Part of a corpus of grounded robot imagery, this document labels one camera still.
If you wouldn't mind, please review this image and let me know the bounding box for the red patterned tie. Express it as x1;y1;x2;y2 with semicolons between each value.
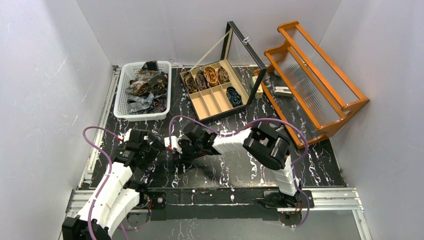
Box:
172;150;219;163

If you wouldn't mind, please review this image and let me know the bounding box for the blue green tie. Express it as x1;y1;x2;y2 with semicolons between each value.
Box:
226;86;243;108

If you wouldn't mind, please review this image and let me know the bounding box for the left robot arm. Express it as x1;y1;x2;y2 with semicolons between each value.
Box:
61;129;166;240

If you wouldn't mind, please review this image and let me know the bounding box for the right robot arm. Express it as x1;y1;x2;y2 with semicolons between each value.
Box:
164;122;302;208

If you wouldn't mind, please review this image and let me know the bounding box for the pile of patterned ties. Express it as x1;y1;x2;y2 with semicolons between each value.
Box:
125;61;168;115

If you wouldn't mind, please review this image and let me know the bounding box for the wooden tie storage box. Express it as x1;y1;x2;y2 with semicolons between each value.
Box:
180;60;248;123

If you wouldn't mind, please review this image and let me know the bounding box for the rolled dark striped tie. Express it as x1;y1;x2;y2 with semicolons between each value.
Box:
183;71;198;94

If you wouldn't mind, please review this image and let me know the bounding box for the rolled purple patterned tie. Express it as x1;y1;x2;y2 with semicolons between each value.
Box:
195;70;209;91

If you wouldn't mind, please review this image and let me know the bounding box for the rolled orange tie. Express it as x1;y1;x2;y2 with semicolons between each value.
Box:
203;66;220;87

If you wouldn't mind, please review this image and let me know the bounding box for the rolled brown patterned tie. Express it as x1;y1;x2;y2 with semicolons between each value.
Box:
216;66;230;85

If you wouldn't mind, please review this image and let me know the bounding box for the white plastic basket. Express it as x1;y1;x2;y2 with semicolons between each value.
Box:
113;60;172;122

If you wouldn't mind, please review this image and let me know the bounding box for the small cream box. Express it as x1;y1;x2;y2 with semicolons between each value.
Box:
251;76;264;99

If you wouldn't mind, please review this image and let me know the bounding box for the glass box lid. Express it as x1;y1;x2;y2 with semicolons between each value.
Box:
220;21;267;105

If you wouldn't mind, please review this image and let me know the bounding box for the white stapler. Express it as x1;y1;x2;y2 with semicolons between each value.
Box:
274;86;293;97

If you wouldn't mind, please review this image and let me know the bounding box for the orange wooden rack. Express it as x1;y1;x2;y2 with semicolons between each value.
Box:
264;21;369;145

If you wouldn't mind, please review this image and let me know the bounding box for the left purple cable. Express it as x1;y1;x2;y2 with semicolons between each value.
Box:
82;125;152;240

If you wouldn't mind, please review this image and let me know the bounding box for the purple cable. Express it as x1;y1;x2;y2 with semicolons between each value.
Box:
168;115;311;229
82;125;152;240

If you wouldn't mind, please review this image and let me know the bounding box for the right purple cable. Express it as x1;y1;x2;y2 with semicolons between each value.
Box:
168;115;311;229

